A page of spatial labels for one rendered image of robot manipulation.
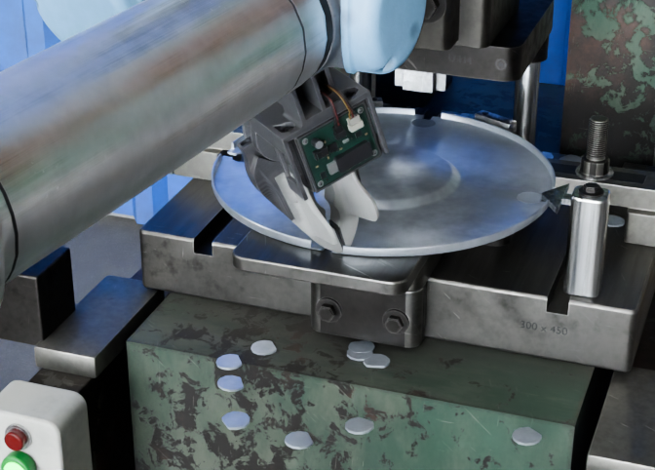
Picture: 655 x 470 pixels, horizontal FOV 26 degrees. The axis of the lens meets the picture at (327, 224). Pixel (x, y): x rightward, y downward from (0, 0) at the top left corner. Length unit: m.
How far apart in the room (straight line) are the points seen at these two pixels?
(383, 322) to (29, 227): 0.68
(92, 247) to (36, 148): 2.27
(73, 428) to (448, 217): 0.35
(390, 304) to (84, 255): 1.65
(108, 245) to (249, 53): 2.17
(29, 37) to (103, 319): 1.57
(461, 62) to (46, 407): 0.45
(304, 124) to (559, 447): 0.36
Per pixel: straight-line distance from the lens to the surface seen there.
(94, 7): 0.81
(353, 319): 1.21
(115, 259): 2.77
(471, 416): 1.16
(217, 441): 1.26
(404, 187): 1.17
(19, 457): 1.20
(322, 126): 0.95
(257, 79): 0.68
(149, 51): 0.63
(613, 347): 1.20
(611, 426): 1.15
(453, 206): 1.16
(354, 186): 1.03
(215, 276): 1.28
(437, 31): 1.16
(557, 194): 1.17
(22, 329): 1.27
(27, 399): 1.21
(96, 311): 1.30
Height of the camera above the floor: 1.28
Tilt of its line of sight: 26 degrees down
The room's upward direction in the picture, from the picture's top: straight up
